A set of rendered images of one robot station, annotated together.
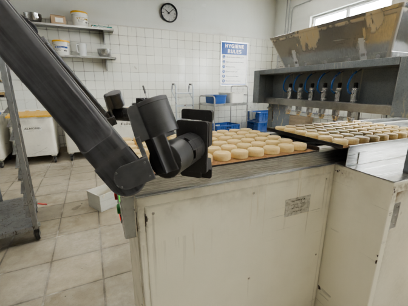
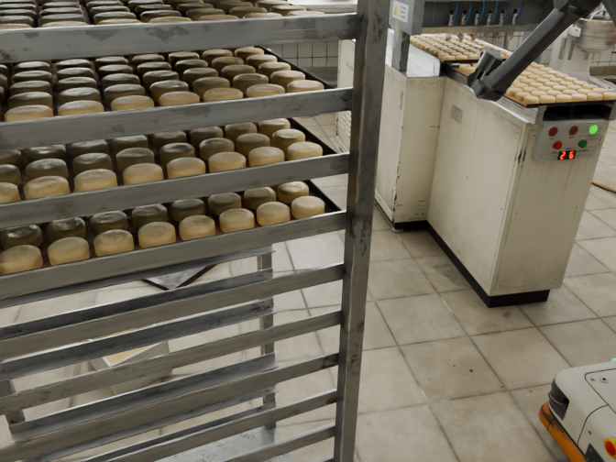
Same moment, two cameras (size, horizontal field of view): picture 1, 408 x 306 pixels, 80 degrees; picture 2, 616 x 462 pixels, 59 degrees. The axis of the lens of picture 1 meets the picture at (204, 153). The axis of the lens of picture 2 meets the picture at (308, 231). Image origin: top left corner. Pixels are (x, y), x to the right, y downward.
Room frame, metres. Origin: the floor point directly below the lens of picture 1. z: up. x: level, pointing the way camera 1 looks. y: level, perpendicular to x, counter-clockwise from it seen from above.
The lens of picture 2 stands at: (1.21, 2.27, 1.43)
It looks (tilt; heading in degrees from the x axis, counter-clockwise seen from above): 29 degrees down; 282
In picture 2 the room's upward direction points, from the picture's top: 1 degrees clockwise
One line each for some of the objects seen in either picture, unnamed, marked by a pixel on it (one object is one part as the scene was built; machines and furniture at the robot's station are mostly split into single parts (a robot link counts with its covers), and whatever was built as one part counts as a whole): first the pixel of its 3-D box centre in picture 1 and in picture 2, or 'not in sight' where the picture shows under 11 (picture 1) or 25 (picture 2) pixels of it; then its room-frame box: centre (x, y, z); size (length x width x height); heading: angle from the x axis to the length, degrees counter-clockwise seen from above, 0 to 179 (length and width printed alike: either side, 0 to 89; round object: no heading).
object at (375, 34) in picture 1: (342, 47); not in sight; (1.04, -0.55, 1.25); 0.56 x 0.29 x 0.14; 24
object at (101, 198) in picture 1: (107, 195); (125, 347); (2.18, 0.93, 0.08); 0.30 x 0.22 x 0.16; 144
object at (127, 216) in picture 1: (124, 197); (567, 140); (0.69, 0.25, 0.77); 0.24 x 0.04 x 0.14; 24
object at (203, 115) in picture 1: (201, 125); not in sight; (0.51, 0.01, 1.02); 0.09 x 0.07 x 0.07; 159
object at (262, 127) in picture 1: (263, 125); not in sight; (5.19, -1.27, 0.30); 0.60 x 0.40 x 0.20; 114
